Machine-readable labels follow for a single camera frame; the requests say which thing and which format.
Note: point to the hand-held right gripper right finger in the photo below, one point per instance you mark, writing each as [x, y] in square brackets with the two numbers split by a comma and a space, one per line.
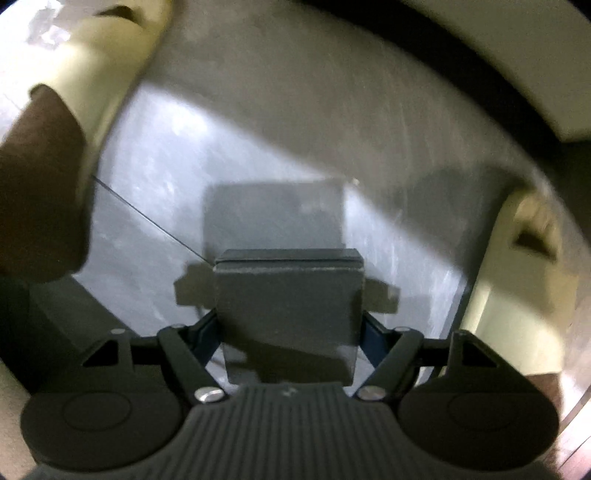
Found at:
[371, 338]

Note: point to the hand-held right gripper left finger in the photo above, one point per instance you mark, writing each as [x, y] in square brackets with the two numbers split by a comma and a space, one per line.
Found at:
[207, 338]

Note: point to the orange cardboard box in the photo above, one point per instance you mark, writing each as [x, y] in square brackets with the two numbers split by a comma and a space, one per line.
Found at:
[286, 115]

